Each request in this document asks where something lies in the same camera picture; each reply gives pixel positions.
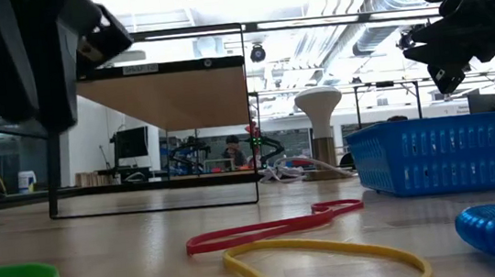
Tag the white bucket blue label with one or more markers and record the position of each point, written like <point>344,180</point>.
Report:
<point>26,182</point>

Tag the dark flat monitor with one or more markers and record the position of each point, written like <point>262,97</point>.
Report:
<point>492,102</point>

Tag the wooden shelf riser black frame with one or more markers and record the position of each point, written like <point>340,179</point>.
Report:
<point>170,100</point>

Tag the round black hanging camera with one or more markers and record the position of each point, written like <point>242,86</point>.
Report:
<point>258,54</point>

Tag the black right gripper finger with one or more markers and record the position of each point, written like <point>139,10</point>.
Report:
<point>434,33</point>
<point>441,53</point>

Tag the black overhead crossbar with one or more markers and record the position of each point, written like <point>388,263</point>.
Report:
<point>309,21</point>

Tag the black background robot arm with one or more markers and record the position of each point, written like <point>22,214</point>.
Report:
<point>190,144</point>
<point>271,145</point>

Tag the yellow rubber band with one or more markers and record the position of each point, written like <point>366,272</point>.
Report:
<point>232,257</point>

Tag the black aluminium rig frame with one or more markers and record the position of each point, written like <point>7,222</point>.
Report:
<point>96,190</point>

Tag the black track spotlights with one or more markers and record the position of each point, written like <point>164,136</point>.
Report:
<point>404,42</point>

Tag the blue plastic basket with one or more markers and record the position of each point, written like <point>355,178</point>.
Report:
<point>443,155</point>

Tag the yellow green crayon box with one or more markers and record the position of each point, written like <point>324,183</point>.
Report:
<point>325,175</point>

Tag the red rubber band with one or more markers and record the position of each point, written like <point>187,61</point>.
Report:
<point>193,248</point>

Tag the black computer monitor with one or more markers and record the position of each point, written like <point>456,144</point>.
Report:
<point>130,142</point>

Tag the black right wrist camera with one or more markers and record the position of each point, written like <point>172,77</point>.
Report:
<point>447,78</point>

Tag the white mushroom lamp wooden base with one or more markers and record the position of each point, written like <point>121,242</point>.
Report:
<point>319,103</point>

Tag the stack of wooden blocks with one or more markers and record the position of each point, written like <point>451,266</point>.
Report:
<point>90,179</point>

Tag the silver ventilation duct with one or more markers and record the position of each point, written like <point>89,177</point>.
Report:
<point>372,5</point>

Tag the person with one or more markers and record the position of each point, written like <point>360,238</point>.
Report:
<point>233,151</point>
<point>396,118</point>

